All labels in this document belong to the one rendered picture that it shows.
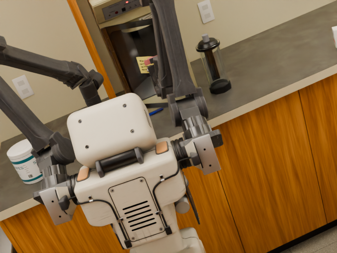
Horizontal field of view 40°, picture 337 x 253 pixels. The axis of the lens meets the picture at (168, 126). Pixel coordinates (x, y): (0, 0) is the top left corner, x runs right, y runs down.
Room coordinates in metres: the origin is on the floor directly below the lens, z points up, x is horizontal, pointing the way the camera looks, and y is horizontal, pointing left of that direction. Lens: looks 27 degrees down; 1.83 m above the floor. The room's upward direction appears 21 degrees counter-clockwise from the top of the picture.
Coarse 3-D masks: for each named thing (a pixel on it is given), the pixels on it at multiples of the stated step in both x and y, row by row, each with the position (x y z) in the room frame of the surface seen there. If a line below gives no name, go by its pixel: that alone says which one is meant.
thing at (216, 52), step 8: (208, 48) 1.87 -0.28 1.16; (216, 48) 1.89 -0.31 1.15; (200, 56) 1.92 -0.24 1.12; (208, 56) 1.88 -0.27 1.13; (216, 56) 1.88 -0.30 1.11; (208, 64) 1.89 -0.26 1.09; (216, 64) 1.88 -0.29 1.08; (224, 64) 1.91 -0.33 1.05; (208, 72) 1.89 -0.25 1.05; (216, 72) 1.88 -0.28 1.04; (224, 72) 1.89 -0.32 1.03; (208, 80) 1.91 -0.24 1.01; (216, 80) 1.88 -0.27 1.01; (224, 80) 1.88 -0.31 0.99
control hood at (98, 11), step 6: (90, 0) 1.94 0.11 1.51; (96, 0) 1.89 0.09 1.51; (102, 0) 1.84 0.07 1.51; (108, 0) 1.85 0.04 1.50; (114, 0) 1.85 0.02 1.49; (120, 0) 1.87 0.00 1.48; (96, 6) 1.84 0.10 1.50; (102, 6) 1.85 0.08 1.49; (96, 12) 1.87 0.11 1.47; (102, 12) 1.88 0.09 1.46; (126, 12) 1.94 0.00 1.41; (96, 18) 1.90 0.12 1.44; (102, 18) 1.91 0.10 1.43
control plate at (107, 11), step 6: (126, 0) 1.88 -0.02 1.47; (132, 0) 1.89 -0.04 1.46; (138, 0) 1.91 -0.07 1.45; (108, 6) 1.87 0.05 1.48; (114, 6) 1.88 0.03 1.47; (120, 6) 1.89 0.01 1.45; (126, 6) 1.91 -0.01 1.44; (132, 6) 1.92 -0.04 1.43; (138, 6) 1.93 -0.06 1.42; (108, 12) 1.89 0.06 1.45; (114, 12) 1.91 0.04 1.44; (120, 12) 1.92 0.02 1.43; (108, 18) 1.92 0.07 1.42
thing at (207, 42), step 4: (204, 36) 1.91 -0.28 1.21; (208, 36) 1.92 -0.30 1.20; (204, 40) 1.91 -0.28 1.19; (208, 40) 1.91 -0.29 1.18; (212, 40) 1.90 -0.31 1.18; (216, 40) 1.91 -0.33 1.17; (200, 44) 1.91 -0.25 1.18; (204, 44) 1.89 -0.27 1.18; (208, 44) 1.88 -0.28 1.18; (212, 44) 1.88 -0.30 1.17; (200, 48) 1.90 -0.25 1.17
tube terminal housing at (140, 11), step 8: (88, 0) 1.95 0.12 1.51; (144, 8) 1.97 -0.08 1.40; (120, 16) 1.96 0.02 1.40; (128, 16) 1.97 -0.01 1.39; (136, 16) 1.97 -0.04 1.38; (104, 24) 1.95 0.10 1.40; (112, 24) 1.96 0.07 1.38; (104, 40) 1.97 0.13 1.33; (184, 48) 1.98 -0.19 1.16; (192, 72) 1.99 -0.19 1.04; (120, 80) 2.02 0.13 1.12
